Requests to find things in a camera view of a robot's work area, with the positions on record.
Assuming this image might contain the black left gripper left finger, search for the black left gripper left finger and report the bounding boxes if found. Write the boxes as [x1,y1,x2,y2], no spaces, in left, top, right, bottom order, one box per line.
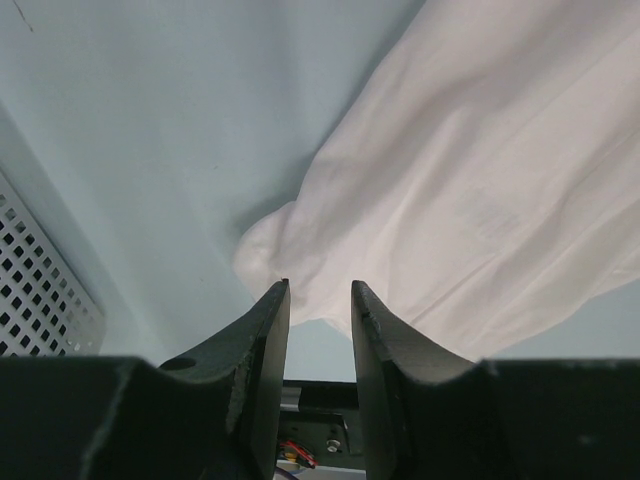
[1,280,290,479]

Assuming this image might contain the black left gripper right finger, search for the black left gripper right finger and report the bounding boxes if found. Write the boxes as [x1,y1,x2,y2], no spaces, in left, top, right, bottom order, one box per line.
[351,281,639,479]

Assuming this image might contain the white plastic laundry basket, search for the white plastic laundry basket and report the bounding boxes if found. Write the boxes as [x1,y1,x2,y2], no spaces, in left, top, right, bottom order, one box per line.
[1,107,106,357]

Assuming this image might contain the white t shirt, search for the white t shirt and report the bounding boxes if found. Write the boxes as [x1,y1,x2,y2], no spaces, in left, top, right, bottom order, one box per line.
[233,1,639,361]

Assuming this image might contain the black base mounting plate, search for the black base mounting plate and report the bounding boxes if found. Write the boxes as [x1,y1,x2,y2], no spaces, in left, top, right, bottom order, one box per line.
[277,380,365,471]

